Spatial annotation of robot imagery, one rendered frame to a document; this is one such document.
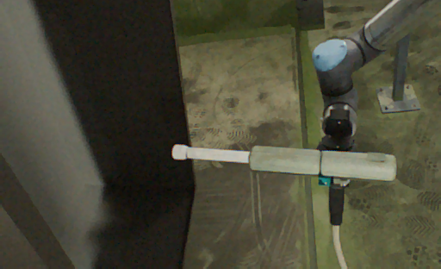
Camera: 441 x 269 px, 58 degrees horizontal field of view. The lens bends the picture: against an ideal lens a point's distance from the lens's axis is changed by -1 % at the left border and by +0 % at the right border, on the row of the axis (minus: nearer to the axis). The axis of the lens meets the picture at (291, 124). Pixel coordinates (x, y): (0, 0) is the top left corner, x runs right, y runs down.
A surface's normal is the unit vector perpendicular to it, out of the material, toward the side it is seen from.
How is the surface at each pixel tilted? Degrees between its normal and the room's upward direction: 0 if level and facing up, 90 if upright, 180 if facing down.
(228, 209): 0
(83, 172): 89
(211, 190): 0
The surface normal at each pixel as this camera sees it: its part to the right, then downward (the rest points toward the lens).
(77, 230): 0.09, -0.72
